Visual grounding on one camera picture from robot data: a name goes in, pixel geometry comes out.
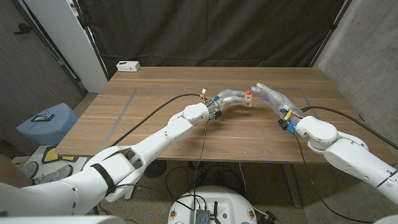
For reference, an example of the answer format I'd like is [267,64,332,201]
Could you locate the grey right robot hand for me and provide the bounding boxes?
[252,82,308,124]

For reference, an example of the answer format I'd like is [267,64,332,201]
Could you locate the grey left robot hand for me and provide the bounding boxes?
[205,89,252,115]

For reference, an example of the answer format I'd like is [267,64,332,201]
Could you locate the black backdrop curtain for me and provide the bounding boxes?
[73,0,354,78]

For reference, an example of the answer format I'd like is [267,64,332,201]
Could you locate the grey table leg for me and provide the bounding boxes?
[281,163,302,208]

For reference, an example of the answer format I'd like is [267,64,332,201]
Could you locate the black backdrop stand pole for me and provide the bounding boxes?
[310,0,354,68]
[73,0,110,82]

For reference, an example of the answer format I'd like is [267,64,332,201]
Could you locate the round black floor fan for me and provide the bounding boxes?
[144,160,168,179]

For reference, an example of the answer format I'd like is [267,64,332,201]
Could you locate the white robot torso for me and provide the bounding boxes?
[167,185,258,224]

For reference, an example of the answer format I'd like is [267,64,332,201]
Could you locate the white power strip box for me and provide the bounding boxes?
[116,60,141,72]

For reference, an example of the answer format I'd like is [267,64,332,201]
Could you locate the grey electronics box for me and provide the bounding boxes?
[195,208,211,224]

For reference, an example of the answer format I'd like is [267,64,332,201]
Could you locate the white table leg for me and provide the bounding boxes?
[124,183,139,201]

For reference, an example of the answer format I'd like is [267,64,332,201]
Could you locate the white pillar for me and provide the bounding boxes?
[23,0,108,93]

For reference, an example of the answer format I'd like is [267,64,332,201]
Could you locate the blue plastic stool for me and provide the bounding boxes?
[15,103,80,147]

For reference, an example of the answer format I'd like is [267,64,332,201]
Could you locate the black smartphone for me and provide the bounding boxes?
[31,113,56,123]

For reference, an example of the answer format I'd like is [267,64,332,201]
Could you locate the grey black sneaker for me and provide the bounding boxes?
[32,164,74,185]
[19,161,40,179]

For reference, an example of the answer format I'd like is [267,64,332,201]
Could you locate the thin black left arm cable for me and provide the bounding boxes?
[116,118,210,212]

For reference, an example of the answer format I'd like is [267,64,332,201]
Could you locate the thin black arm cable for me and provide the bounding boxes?
[294,133,376,224]
[116,118,210,212]

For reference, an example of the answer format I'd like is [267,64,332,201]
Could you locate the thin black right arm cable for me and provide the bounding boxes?
[294,133,376,224]

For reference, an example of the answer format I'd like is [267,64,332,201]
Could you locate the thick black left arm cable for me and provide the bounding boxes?
[110,93,205,146]

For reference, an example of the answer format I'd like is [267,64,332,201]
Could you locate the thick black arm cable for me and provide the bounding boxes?
[301,105,398,151]
[110,93,205,146]

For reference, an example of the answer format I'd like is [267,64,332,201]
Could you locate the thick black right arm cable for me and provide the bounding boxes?
[301,105,398,151]

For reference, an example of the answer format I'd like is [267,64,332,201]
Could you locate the white floor cable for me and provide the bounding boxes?
[238,162,249,198]

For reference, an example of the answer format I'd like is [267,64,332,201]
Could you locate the black door handle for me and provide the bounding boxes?
[13,22,33,35]

